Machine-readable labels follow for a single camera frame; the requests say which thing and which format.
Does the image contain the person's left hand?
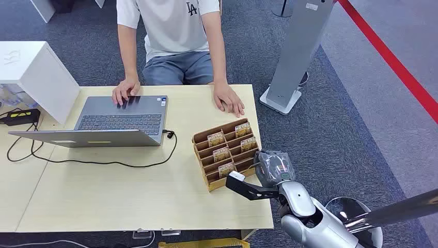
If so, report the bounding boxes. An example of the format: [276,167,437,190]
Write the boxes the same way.
[212,82,246,118]

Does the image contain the person's right hand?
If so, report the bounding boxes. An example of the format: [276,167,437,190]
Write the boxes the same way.
[112,76,142,107]

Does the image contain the gold printed card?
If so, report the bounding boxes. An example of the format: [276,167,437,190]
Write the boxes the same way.
[217,162,237,179]
[240,136,258,153]
[207,131,226,147]
[234,122,252,138]
[212,147,231,163]

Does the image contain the person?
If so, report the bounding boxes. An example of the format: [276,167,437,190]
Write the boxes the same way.
[112,0,246,118]

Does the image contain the wooden slotted card holder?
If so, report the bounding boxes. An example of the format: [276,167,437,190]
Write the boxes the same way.
[191,118,261,192]

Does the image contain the grey open laptop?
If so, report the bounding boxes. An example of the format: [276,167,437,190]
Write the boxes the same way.
[8,95,168,148]

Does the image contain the grey kiosk stand white base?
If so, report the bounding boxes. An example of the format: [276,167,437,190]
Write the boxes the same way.
[259,0,338,116]

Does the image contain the white cabinet box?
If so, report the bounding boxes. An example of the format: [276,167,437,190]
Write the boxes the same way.
[0,41,81,126]

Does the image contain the dark round stand base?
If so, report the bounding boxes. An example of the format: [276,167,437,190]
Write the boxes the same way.
[271,0,295,19]

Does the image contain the black power adapter yellow label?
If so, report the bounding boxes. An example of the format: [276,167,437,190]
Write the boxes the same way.
[0,108,41,127]

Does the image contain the clear plastic wrapped items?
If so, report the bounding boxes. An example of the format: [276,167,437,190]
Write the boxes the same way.
[0,83,39,110]

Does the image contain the white furniture panel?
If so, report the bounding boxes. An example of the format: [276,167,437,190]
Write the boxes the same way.
[29,0,56,24]

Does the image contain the chrome stanchion dome base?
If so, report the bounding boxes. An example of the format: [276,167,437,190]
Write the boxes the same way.
[324,196,384,248]

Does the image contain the red barrier belt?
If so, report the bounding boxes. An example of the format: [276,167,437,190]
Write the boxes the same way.
[337,0,438,125]

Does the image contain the black laptop power cable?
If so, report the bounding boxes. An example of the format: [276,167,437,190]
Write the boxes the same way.
[7,121,178,169]

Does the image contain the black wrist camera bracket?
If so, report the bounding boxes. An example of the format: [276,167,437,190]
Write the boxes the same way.
[225,174,280,202]

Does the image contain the yellow flat strap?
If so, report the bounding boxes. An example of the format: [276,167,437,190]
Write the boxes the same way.
[158,238,251,248]

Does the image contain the white floor cable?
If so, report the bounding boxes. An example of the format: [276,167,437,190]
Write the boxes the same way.
[0,231,157,248]

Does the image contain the chrome stanchion post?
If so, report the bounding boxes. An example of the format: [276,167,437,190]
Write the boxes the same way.
[342,188,438,234]

